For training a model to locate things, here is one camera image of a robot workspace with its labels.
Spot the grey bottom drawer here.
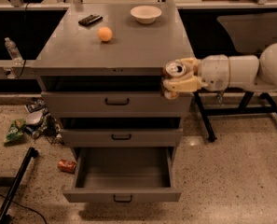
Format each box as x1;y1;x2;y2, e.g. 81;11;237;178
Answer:
63;147;181;203

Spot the clear plastic water bottle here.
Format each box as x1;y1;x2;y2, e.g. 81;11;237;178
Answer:
5;37;23;65

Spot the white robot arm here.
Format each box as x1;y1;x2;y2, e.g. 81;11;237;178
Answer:
162;43;277;100

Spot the black folding table stand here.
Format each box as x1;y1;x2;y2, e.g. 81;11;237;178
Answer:
193;11;277;143

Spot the pile of floor litter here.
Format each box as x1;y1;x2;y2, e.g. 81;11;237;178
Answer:
24;98;63;145

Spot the grey metal drawer cabinet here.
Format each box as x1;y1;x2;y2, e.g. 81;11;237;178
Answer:
31;2;200;161

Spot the black stand leg left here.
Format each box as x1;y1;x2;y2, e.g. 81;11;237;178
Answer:
0;147;38;224

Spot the grey middle drawer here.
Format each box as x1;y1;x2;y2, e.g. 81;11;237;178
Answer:
61;129;183;147

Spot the red crushed can on floor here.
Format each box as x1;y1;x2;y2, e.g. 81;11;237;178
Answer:
57;160;76;174

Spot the green chip bag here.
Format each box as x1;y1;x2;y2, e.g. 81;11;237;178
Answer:
4;119;25;144

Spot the orange fruit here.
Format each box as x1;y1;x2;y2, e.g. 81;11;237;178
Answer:
97;27;113;42

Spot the grey top drawer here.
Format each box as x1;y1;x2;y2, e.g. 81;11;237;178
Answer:
41;91;191;116

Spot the white paper bowl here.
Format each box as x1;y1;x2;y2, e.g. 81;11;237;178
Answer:
130;6;161;24

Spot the black snack bar wrapper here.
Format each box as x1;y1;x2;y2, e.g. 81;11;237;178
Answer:
78;14;103;27

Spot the grey drawer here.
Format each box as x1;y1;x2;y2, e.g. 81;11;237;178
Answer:
63;147;181;203
61;129;183;147
41;91;191;116

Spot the orange soda can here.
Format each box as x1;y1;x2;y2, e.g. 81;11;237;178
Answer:
162;61;187;100

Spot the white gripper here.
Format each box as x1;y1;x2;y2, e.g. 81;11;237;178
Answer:
163;55;229;92

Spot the black floor cable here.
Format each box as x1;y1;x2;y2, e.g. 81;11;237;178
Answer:
0;187;48;224

